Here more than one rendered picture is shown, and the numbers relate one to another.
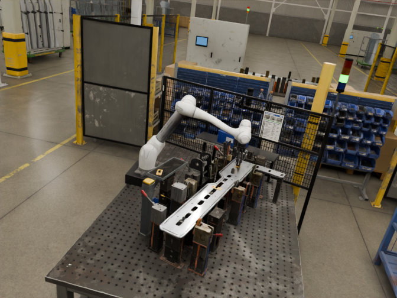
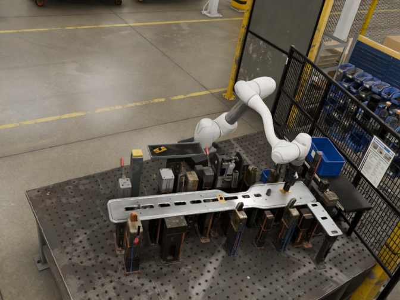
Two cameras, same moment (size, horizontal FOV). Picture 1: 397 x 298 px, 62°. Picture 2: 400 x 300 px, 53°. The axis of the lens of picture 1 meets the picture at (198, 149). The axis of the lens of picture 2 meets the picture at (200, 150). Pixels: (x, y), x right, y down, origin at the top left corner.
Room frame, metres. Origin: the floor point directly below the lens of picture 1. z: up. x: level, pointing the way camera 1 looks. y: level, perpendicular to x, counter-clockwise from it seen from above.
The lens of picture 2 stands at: (0.76, -1.30, 2.70)
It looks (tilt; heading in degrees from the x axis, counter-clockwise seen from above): 35 degrees down; 41
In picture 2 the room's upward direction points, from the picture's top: 11 degrees clockwise
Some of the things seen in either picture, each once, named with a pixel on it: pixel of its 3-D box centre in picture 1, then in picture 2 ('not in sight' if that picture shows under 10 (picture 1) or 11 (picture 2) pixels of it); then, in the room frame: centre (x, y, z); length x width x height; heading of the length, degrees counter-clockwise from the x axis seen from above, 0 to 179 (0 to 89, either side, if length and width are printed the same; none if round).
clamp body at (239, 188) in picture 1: (236, 205); (235, 231); (2.32, -0.37, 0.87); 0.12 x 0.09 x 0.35; 65
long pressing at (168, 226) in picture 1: (215, 189); (218, 200); (2.32, -0.19, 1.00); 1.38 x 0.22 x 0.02; 155
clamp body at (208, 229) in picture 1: (201, 248); (133, 246); (1.73, -0.11, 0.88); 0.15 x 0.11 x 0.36; 65
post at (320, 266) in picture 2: (277, 189); (325, 247); (2.74, -0.80, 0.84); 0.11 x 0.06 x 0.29; 65
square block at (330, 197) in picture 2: (257, 172); (322, 214); (2.95, -0.62, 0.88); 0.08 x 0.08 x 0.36; 65
